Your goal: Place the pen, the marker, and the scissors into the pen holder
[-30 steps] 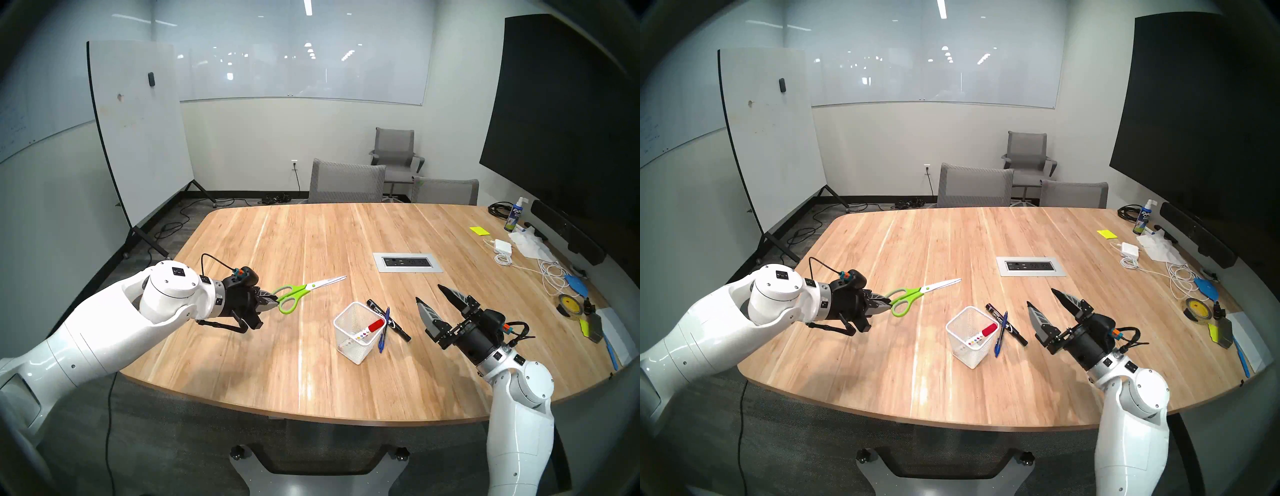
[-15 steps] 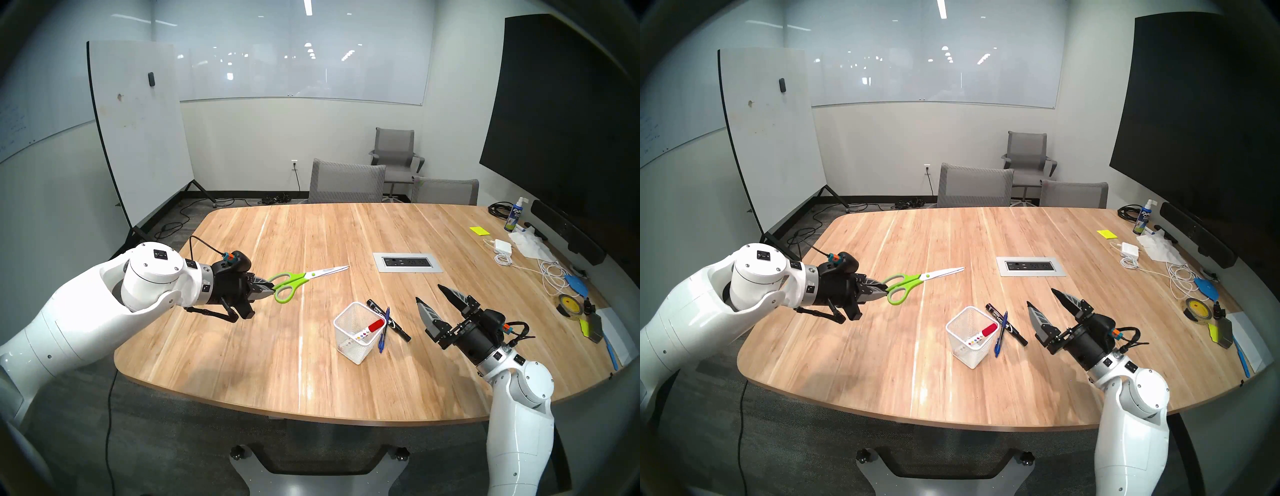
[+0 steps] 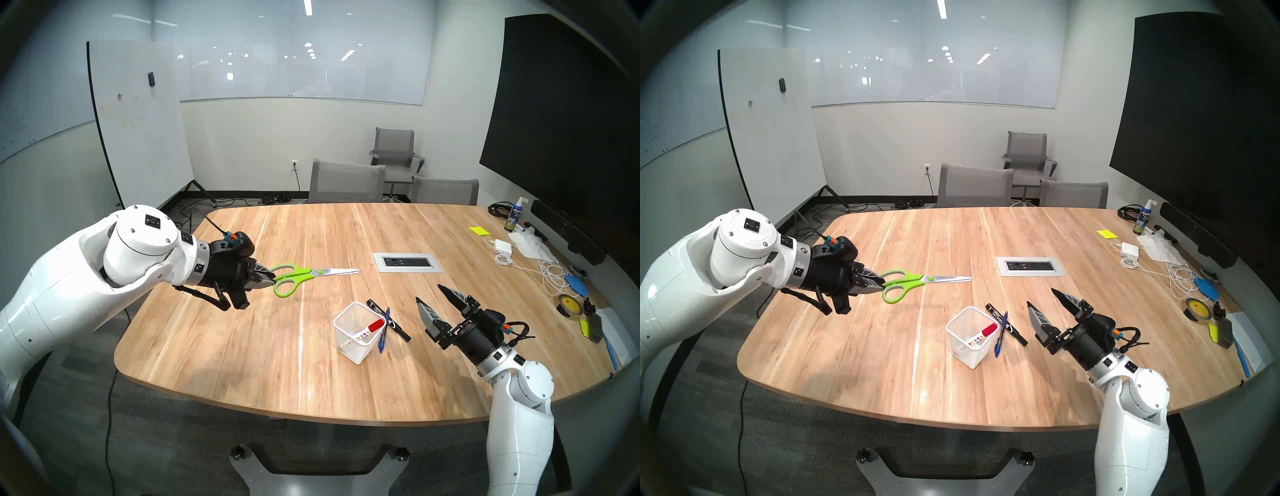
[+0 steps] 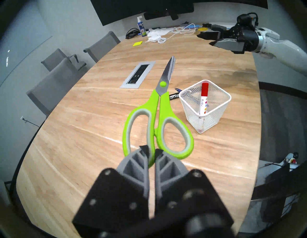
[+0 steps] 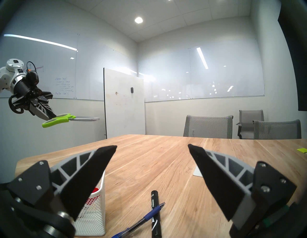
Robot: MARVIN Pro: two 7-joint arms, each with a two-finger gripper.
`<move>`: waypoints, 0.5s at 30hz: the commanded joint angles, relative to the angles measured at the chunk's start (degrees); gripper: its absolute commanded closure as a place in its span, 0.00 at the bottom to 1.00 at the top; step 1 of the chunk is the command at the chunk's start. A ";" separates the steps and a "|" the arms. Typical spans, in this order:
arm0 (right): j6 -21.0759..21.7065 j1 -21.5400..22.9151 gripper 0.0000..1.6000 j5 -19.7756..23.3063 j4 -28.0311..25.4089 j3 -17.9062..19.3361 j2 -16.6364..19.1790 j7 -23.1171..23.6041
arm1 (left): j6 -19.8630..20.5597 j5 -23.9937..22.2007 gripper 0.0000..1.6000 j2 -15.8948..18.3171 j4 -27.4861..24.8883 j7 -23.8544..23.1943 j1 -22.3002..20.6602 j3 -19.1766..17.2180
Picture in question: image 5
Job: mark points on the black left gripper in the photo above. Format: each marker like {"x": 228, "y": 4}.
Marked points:
{"x": 24, "y": 92}

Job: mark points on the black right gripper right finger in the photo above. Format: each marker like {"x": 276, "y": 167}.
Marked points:
{"x": 220, "y": 184}

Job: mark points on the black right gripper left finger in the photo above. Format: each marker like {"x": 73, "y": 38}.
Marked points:
{"x": 79, "y": 182}

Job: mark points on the red capped white marker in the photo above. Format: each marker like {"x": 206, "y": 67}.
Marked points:
{"x": 94, "y": 192}

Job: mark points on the black permanent marker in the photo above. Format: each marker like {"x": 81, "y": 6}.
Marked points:
{"x": 154, "y": 199}

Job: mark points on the blue ballpoint pen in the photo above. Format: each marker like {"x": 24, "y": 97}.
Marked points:
{"x": 153, "y": 212}

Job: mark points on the grey table power outlet box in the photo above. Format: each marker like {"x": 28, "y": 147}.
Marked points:
{"x": 197, "y": 172}

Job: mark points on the grey mesh office chair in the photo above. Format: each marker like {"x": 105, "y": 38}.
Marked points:
{"x": 207, "y": 127}
{"x": 275, "y": 130}

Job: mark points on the grey office chair with armrests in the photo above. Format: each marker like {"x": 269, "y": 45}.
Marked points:
{"x": 249, "y": 121}

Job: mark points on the mobile whiteboard on stand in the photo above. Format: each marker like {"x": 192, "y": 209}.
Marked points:
{"x": 123, "y": 108}

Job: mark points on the yellow sticky note pad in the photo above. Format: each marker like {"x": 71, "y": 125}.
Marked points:
{"x": 302, "y": 150}

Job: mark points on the square recessed ceiling light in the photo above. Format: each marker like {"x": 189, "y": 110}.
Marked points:
{"x": 138, "y": 20}

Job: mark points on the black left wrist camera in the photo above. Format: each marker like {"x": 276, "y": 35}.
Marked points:
{"x": 32, "y": 77}

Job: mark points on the wall whiteboard with writing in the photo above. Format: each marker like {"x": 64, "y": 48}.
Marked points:
{"x": 67, "y": 72}

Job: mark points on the wide glass wall whiteboard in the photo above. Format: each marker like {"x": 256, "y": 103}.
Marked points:
{"x": 203, "y": 76}

